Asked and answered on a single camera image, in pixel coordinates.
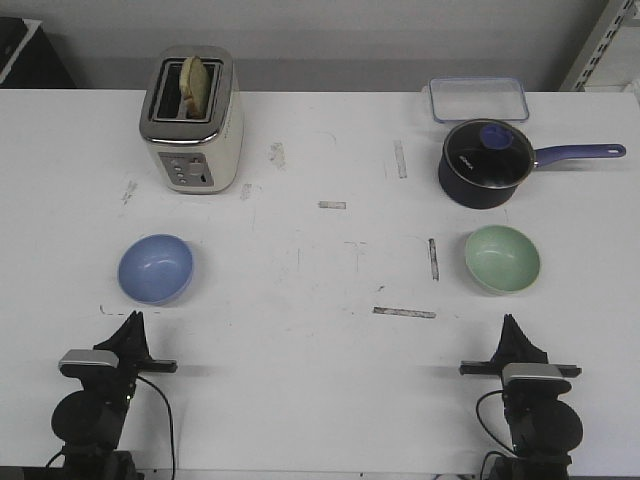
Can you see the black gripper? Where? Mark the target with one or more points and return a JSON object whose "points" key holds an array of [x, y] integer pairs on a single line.
{"points": [[137, 359], [513, 342]]}

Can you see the blue bowl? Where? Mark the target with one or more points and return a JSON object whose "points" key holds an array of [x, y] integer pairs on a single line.
{"points": [[156, 269]]}

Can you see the green bowl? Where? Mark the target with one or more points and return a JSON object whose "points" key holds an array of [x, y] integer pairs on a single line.
{"points": [[502, 259]]}

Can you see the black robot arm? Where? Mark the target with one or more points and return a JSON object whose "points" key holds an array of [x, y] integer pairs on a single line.
{"points": [[90, 421], [543, 429]]}

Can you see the dark blue saucepan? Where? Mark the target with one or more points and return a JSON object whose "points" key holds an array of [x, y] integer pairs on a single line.
{"points": [[481, 198]]}

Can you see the cream and chrome toaster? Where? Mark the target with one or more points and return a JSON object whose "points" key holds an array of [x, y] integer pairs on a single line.
{"points": [[194, 156]]}

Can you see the glass pot lid blue knob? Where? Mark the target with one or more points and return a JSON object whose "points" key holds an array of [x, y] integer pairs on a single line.
{"points": [[489, 153]]}

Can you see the clear plastic container blue rim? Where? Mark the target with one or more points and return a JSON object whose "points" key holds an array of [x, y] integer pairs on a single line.
{"points": [[458, 99]]}

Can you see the slice of toast bread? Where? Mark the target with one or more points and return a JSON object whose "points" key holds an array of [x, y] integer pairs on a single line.
{"points": [[194, 85]]}

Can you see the black box in corner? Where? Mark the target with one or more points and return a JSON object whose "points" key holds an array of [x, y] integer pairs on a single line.
{"points": [[28, 58]]}

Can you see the white slotted metal shelf upright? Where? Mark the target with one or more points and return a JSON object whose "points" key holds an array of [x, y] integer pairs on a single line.
{"points": [[608, 59]]}

